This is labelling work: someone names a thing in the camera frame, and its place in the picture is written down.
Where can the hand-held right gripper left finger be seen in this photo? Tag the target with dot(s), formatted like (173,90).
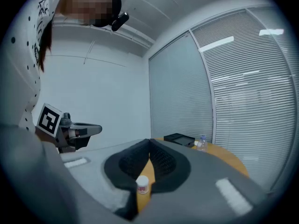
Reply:
(93,171)

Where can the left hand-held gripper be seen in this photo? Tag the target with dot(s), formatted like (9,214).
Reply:
(48,121)

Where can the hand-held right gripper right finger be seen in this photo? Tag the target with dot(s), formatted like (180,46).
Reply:
(205,183)

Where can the clear plastic cup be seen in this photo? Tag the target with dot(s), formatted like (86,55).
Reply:
(142,189)

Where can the person's left forearm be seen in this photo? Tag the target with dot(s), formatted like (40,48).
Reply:
(45,136)

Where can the plastic water bottle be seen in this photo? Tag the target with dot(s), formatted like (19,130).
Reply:
(202,144)

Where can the black box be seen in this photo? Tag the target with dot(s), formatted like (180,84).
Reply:
(178,139)

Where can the grey window blinds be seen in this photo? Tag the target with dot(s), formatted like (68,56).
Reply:
(245,101)

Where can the person's white dotted shirt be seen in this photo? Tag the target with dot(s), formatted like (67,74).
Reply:
(21,66)

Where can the person's head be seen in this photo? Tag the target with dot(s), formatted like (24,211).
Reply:
(88,3)

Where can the left hand-held gripper camera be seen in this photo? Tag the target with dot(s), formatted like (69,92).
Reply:
(66,118)

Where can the black head-mounted camera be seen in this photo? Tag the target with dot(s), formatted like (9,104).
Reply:
(120,20)

